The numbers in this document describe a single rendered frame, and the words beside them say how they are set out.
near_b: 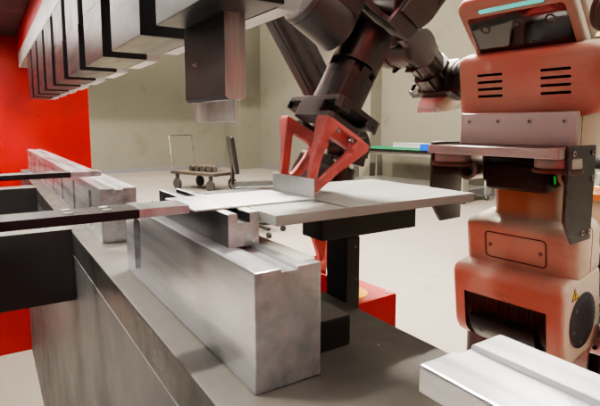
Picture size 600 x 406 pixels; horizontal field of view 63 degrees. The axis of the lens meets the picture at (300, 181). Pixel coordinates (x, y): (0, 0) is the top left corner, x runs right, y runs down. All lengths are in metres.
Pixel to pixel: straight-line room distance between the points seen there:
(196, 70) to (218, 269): 0.20
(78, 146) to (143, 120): 9.48
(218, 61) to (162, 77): 11.88
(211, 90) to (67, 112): 2.17
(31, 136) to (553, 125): 2.22
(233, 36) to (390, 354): 0.31
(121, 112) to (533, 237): 11.27
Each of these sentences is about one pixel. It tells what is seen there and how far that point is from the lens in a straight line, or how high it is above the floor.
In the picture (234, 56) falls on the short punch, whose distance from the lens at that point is 0.44.
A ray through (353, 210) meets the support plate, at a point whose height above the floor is 1.00.
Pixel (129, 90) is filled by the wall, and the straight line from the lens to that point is 12.01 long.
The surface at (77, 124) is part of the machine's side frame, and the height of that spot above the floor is 1.08.
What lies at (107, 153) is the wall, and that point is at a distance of 11.84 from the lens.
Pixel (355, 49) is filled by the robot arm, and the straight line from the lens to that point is 0.57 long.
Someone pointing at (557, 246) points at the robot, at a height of 0.86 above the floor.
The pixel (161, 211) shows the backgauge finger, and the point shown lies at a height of 1.00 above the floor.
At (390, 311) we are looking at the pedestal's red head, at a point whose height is 0.75.
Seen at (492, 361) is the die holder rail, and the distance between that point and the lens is 0.26.
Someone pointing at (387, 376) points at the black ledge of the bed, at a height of 0.88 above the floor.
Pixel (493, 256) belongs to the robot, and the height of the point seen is 0.82.
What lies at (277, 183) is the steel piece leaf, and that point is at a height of 1.01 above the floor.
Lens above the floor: 1.08
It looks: 6 degrees down
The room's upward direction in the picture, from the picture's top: straight up
